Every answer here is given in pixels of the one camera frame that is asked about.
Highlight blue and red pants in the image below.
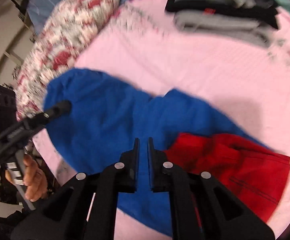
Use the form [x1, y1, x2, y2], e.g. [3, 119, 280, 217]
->
[42, 67, 290, 238]

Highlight person's left hand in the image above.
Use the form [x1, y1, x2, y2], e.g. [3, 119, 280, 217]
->
[4, 153, 49, 202]

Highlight red white floral pillow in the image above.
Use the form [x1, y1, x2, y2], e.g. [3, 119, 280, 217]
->
[14, 0, 120, 120]

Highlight pink floral bed sheet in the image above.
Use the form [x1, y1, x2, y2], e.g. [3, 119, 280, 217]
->
[31, 0, 290, 240]

